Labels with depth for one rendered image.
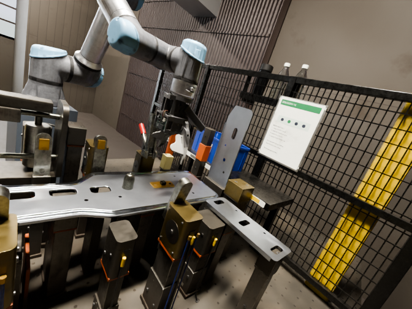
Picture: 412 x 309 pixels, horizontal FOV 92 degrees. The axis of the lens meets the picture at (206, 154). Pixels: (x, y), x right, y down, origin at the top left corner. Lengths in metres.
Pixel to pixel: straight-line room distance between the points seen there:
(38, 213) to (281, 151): 0.91
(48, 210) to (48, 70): 0.66
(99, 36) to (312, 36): 2.27
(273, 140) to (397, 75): 1.72
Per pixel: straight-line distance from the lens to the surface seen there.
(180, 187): 0.53
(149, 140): 0.80
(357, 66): 2.61
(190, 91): 0.62
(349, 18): 2.81
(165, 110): 0.63
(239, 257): 1.05
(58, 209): 0.57
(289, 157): 1.01
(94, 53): 1.08
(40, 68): 1.08
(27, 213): 0.57
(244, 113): 0.82
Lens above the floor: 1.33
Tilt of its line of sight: 15 degrees down
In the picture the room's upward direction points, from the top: 18 degrees clockwise
